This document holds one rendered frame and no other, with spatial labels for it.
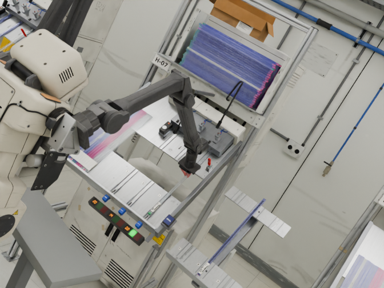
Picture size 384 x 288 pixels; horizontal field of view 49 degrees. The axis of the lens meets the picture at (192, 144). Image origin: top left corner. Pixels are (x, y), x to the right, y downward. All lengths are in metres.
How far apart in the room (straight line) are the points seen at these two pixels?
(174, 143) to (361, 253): 1.08
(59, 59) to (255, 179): 2.75
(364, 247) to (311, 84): 1.87
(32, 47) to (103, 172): 0.95
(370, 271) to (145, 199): 1.10
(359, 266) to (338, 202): 1.65
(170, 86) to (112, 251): 1.31
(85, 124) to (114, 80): 3.19
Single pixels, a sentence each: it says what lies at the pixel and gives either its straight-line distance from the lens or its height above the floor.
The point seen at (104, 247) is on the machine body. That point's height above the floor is 0.26.
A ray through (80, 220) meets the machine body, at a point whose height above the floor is 0.29.
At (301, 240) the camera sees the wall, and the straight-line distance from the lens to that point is 3.84.
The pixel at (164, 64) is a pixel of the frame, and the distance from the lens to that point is 2.50.
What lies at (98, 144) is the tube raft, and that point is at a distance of 2.29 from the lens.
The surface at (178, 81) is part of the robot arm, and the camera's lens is 1.57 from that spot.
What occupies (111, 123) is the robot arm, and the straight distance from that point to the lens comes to 1.36.
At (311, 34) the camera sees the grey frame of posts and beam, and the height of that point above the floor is 1.87.
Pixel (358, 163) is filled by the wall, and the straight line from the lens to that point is 3.68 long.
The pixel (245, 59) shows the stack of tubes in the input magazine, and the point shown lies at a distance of 2.28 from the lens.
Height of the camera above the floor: 1.64
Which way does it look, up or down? 15 degrees down
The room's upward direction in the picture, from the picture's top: 29 degrees clockwise
